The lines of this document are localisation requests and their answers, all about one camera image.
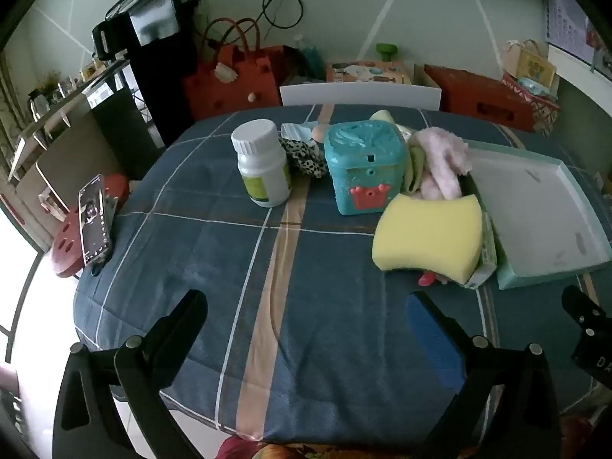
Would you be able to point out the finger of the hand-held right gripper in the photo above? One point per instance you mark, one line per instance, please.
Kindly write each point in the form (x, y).
(583, 313)

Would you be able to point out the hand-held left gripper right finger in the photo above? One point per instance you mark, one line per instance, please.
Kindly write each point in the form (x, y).
(432, 339)

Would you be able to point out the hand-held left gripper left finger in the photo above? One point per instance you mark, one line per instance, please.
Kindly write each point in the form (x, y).
(189, 311)

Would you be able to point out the yellow sponge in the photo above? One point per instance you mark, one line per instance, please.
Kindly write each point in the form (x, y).
(425, 234)

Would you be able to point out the pale green tray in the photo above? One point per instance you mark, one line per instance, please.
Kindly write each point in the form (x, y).
(526, 210)

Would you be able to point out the white pill bottle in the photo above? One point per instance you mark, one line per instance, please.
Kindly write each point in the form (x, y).
(263, 167)

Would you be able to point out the green cloth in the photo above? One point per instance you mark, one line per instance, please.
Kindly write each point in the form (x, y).
(415, 167)

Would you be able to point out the pink fluffy cloth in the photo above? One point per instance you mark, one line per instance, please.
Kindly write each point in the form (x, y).
(440, 162)

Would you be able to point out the red round cup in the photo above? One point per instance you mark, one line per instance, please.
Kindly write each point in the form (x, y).
(432, 278)

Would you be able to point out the blue plaid tablecloth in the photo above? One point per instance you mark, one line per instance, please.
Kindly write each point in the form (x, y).
(306, 344)

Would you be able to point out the smartphone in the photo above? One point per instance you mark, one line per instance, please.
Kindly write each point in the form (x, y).
(93, 220)

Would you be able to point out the red stool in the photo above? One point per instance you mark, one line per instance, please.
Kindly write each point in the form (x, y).
(64, 248)

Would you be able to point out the leopard print cloth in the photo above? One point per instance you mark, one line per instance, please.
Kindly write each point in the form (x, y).
(306, 160)

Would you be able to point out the red patterned bag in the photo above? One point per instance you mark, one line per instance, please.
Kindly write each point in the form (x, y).
(540, 110)

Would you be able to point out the clear plastic bag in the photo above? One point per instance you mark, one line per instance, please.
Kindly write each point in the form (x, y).
(294, 131)

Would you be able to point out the red tote bag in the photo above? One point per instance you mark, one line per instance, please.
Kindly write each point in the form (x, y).
(234, 86)

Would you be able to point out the white side shelf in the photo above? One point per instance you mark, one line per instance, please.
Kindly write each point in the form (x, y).
(57, 119)

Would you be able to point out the red cardboard box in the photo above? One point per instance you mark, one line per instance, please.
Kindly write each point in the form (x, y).
(478, 95)

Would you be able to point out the beige gift bag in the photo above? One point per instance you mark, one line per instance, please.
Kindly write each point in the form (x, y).
(535, 64)

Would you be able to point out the white chair back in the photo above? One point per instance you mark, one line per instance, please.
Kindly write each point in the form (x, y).
(358, 95)

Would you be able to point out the glass kettle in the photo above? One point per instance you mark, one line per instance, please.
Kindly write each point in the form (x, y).
(39, 103)

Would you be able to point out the orange toy box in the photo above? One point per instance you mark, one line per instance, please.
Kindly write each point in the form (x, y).
(363, 72)

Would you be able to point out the clear soap bottle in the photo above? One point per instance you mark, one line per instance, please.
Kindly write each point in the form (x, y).
(311, 57)

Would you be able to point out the black coffee machine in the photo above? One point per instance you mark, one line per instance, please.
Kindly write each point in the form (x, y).
(138, 19)

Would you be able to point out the wall calendar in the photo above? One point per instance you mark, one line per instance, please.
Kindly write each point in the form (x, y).
(569, 24)

